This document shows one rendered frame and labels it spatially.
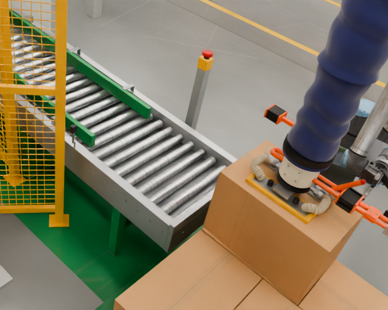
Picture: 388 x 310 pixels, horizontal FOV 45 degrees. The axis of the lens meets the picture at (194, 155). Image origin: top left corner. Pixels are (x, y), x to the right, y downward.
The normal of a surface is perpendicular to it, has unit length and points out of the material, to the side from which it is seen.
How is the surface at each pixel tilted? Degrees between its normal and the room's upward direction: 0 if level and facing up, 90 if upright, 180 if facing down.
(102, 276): 0
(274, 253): 90
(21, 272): 0
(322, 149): 77
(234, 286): 0
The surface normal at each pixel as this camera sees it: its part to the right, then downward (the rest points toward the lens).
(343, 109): 0.16, 0.49
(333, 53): -0.90, 0.29
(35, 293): 0.19, -0.74
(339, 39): -0.81, 0.06
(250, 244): -0.65, 0.40
